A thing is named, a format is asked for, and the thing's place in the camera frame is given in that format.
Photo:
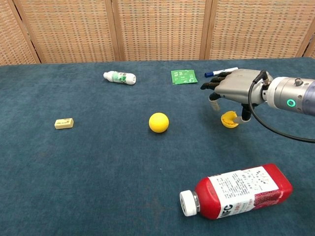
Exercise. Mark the green foil packet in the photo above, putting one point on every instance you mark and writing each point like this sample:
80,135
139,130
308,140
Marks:
183,76

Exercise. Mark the blue cap whiteboard marker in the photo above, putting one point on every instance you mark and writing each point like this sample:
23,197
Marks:
215,72

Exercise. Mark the small white green-label bottle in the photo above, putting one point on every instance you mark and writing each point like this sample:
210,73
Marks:
120,77

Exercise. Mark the yellow foam ball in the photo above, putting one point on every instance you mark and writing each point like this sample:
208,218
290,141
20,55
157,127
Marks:
158,122

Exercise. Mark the red juice bottle white cap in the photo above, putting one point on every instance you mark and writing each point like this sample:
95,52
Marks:
241,191

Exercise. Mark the yellow scalloped round cup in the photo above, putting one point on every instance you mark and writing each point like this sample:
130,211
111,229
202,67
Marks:
227,120

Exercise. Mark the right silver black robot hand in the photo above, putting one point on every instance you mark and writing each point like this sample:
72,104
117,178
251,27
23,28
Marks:
236,84

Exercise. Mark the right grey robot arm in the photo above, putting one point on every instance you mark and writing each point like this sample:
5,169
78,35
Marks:
292,93

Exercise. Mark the woven bamboo folding screen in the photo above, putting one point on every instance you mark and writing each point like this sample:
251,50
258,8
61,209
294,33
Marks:
160,29

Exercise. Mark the beige rectangular eraser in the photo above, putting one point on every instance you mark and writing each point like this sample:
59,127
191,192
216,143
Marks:
64,123

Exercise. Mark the blue carpet table cover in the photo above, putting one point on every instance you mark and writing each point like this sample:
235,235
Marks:
110,172

